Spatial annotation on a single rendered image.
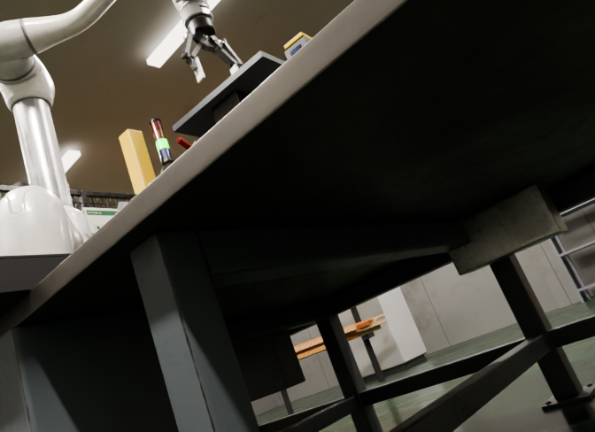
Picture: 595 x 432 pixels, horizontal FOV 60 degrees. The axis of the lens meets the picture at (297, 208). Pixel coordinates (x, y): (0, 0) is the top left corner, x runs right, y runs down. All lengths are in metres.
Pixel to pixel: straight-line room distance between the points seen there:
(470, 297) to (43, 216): 6.93
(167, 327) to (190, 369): 0.07
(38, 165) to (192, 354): 1.01
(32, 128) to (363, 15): 1.31
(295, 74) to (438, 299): 7.50
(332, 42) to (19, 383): 0.83
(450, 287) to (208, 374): 7.22
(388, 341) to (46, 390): 5.90
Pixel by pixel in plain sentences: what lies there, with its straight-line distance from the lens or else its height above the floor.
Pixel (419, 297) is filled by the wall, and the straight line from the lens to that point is 8.12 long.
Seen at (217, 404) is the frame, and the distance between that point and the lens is 0.76.
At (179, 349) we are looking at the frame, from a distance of 0.77.
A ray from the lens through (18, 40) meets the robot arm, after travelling 1.70.
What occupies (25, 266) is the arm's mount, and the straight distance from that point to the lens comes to 1.08.
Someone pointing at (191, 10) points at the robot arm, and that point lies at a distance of 1.63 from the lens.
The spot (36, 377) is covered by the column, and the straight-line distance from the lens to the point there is 1.11.
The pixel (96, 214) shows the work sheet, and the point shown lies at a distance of 2.66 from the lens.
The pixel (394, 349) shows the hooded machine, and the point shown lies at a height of 0.26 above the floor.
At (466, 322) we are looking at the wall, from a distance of 7.89.
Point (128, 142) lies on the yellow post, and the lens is 3.14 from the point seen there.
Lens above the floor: 0.39
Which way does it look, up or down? 17 degrees up
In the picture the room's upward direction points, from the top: 21 degrees counter-clockwise
